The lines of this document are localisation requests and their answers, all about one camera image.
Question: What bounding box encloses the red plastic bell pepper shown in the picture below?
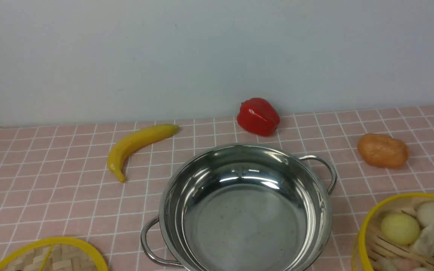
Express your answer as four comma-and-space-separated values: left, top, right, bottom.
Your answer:
236, 97, 280, 137

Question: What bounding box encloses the pink checkered tablecloth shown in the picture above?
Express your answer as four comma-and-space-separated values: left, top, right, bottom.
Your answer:
0, 105, 434, 271

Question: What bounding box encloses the yellow rimmed bamboo steamer lid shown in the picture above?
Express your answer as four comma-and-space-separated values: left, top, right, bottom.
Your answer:
0, 237, 109, 271

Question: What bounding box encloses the yellow plastic banana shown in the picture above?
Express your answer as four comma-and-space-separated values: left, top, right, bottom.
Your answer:
107, 124, 179, 183

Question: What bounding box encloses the yellow round bun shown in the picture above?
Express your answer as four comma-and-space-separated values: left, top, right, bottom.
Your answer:
380, 213, 421, 246

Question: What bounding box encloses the pink dumpling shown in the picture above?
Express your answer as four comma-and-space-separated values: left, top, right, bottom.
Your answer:
388, 258, 421, 271

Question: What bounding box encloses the white dumpling centre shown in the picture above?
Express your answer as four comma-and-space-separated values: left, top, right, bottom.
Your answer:
410, 225, 434, 257

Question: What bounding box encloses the stainless steel pot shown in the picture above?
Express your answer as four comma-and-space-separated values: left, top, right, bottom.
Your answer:
140, 144, 338, 271

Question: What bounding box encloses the yellow rimmed bamboo steamer basket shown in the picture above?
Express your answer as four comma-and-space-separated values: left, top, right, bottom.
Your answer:
351, 193, 434, 271

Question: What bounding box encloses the orange brown potato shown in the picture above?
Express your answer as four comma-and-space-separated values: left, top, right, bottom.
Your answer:
357, 133, 410, 168

